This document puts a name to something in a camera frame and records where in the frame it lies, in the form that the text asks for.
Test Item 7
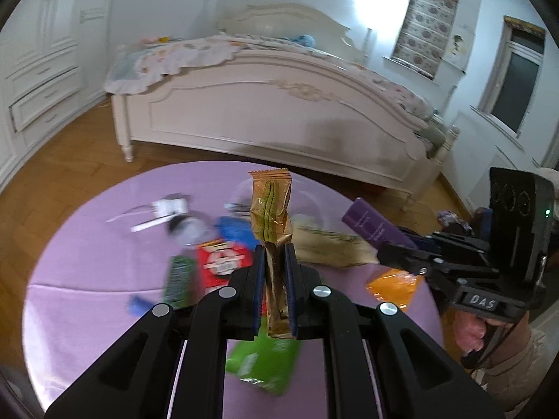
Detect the purple tube bottle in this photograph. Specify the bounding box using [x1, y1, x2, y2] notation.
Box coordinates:
[342, 198, 417, 249]

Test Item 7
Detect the gold snack bar wrapper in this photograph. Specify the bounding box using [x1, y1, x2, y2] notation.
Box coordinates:
[250, 168, 293, 339]

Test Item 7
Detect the person's right hand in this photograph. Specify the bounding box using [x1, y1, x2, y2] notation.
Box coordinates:
[453, 310, 507, 355]

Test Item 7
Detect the orange wrapper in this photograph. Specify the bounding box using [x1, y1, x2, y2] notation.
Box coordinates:
[366, 268, 423, 311]

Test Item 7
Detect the bright green wipes pack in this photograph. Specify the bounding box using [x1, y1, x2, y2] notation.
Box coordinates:
[225, 316, 300, 396]

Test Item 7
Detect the red snack packet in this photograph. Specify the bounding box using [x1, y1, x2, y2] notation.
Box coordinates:
[196, 239, 253, 293]

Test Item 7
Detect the purple round tablecloth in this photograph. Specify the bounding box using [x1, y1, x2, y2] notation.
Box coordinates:
[22, 160, 444, 419]

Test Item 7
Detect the beige gold snack bag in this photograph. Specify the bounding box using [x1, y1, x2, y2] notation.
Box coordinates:
[292, 222, 379, 270]

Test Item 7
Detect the clear bottle black cap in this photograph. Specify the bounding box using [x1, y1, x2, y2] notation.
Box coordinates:
[167, 215, 210, 247]

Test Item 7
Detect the blue snack packet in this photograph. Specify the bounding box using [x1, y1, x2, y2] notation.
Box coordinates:
[215, 216, 259, 251]

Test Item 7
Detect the clear plastic lid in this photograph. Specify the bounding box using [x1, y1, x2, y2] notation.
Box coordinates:
[224, 176, 335, 230]

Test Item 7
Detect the dark glass window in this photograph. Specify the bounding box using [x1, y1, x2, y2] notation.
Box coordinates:
[487, 34, 545, 133]

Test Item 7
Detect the patterned window blind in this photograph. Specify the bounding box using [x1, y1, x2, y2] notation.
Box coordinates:
[390, 0, 459, 80]

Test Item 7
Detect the floral bed quilt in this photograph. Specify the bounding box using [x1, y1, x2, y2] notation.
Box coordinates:
[103, 33, 435, 121]

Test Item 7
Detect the white wardrobe with drawers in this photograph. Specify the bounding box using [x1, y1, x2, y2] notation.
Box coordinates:
[1, 0, 112, 185]

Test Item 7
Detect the cream white bed frame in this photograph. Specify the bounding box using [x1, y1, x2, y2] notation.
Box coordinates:
[108, 4, 459, 200]

